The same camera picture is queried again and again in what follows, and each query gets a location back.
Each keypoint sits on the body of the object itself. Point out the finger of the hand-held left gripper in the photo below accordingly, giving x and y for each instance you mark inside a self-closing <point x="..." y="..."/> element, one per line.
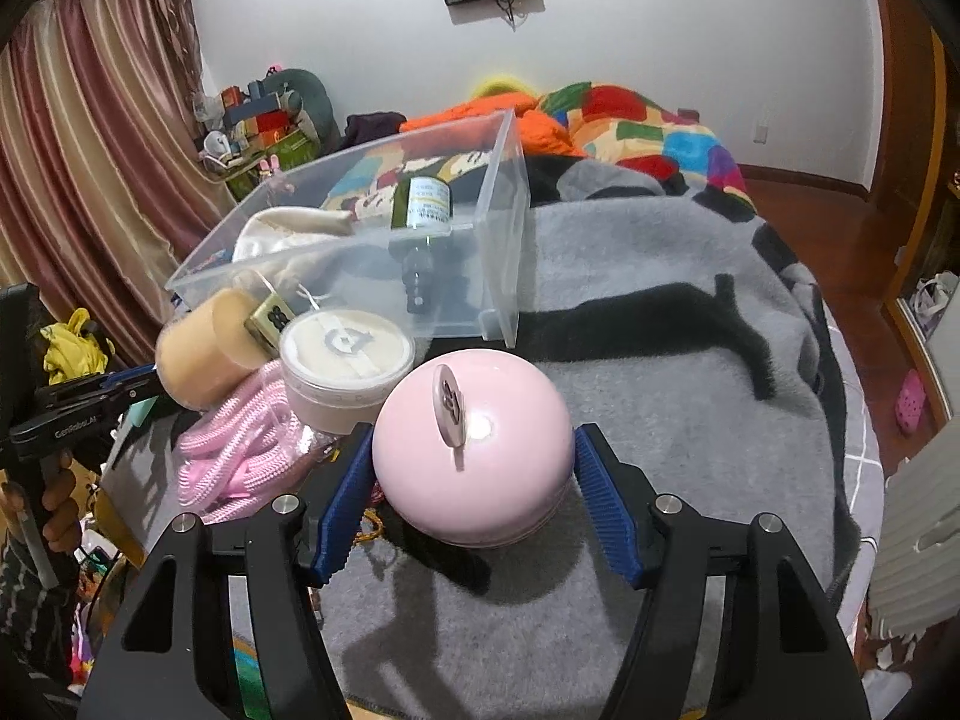
<point x="112" y="388"/>

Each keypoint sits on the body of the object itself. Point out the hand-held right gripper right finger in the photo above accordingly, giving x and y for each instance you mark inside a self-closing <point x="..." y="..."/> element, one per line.
<point x="607" y="510"/>

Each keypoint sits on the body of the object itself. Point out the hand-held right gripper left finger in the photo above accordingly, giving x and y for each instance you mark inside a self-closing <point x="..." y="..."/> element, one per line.
<point x="341" y="510"/>

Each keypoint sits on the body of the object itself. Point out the beige roll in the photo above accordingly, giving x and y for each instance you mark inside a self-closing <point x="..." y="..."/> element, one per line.
<point x="199" y="352"/>

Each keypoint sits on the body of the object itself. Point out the pink round container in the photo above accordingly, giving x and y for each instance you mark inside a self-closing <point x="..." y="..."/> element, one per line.
<point x="510" y="465"/>

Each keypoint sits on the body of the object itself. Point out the clear plastic storage bin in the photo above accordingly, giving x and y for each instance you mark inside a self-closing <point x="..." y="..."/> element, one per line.
<point x="495" y="240"/>

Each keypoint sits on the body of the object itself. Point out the person's left forearm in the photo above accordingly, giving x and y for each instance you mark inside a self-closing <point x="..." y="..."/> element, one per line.
<point x="34" y="615"/>

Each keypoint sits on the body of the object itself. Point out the person's left hand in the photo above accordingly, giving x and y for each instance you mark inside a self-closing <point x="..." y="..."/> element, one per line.
<point x="61" y="510"/>

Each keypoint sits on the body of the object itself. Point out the yellow cloth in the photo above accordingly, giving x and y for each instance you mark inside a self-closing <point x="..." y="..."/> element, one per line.
<point x="71" y="341"/>

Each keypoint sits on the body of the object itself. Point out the grey and black blanket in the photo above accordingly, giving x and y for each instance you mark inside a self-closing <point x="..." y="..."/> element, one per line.
<point x="675" y="427"/>

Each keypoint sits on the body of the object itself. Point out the round powder jar with puff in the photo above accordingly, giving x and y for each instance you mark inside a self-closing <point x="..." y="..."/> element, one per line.
<point x="337" y="390"/>

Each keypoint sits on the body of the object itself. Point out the small combination lock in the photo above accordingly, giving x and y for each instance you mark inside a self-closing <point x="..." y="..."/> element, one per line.
<point x="270" y="322"/>

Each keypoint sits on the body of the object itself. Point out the striped pink and gold curtain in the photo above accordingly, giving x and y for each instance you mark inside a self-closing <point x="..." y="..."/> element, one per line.
<point x="90" y="165"/>

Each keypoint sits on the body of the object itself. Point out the white cloth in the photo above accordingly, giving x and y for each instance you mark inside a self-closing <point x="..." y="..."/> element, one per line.
<point x="289" y="229"/>

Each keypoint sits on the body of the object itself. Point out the green side table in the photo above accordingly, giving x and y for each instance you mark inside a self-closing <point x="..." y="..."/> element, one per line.
<point x="251" y="172"/>

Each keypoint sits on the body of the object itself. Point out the white cup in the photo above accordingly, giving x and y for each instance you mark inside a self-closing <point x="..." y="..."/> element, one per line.
<point x="216" y="146"/>

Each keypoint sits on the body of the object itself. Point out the pink bunny toy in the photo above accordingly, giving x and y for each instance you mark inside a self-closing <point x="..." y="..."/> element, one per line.
<point x="271" y="169"/>

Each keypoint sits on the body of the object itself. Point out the pile of colourful boxes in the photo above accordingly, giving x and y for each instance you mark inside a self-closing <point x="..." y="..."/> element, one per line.
<point x="255" y="116"/>

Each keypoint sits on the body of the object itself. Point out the green bottle with white label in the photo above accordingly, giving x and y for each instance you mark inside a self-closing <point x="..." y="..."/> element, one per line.
<point x="424" y="202"/>

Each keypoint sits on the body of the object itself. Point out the pink clog shoe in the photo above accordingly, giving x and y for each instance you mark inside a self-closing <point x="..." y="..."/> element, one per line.
<point x="910" y="401"/>

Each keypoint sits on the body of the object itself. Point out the grey-green cushion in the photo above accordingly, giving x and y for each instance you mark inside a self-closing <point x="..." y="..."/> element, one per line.
<point x="315" y="105"/>

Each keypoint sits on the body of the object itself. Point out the dark purple cloth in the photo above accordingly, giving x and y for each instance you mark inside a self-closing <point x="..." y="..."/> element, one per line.
<point x="371" y="127"/>

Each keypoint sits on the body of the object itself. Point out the colourful patchwork quilt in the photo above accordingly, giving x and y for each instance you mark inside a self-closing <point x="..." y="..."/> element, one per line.
<point x="645" y="127"/>

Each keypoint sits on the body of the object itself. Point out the orange padded jacket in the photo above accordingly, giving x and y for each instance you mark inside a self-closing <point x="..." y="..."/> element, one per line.
<point x="540" y="131"/>

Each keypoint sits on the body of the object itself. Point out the white bag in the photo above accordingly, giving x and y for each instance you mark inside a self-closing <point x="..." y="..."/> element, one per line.
<point x="934" y="300"/>

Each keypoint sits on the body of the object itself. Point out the yellow pillow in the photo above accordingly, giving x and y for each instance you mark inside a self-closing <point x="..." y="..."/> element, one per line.
<point x="499" y="84"/>

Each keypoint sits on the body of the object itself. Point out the wooden wardrobe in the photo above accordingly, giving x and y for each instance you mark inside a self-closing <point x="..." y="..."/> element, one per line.
<point x="919" y="90"/>

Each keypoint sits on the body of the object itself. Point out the wall socket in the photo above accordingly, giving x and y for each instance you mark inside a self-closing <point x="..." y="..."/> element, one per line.
<point x="761" y="132"/>

